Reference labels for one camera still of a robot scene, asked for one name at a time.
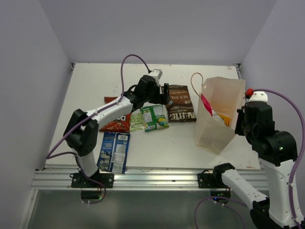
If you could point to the small light green packet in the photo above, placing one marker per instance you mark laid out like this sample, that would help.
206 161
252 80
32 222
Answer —
136 122

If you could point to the pink snack bag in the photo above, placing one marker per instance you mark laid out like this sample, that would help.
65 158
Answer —
208 107

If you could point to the orange Lot 100 gummy bag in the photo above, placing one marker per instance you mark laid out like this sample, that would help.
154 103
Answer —
226 119

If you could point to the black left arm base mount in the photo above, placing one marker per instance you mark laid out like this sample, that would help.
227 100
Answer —
80 181

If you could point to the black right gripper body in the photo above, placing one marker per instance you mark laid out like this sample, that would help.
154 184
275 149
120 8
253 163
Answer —
241 127

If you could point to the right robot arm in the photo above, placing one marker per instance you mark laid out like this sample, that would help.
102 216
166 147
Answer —
278 153

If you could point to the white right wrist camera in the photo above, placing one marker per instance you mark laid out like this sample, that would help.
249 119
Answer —
252 95

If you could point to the blue cookie packet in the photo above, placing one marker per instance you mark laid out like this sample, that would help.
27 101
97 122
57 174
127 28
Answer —
113 153

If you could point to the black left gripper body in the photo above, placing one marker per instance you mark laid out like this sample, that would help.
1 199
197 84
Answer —
154 96

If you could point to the red Doritos chip bag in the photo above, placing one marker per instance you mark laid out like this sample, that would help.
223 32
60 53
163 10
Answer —
119 125

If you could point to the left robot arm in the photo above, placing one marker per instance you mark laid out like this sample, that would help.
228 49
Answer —
82 130

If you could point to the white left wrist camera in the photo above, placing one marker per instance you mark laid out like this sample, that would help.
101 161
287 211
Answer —
156 73

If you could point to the green snack bag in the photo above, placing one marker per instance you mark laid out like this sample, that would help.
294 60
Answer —
154 118

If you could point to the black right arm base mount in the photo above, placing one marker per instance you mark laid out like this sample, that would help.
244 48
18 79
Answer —
210 180

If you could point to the white paper bag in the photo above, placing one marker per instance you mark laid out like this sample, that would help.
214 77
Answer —
225 96

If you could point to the aluminium table frame rail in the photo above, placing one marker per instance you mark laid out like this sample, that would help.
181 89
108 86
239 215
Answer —
159 188

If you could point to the brown Kettle chips bag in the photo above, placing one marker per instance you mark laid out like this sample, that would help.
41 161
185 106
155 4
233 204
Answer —
180 107

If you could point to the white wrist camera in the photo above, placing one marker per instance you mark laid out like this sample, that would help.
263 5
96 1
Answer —
156 73
252 95

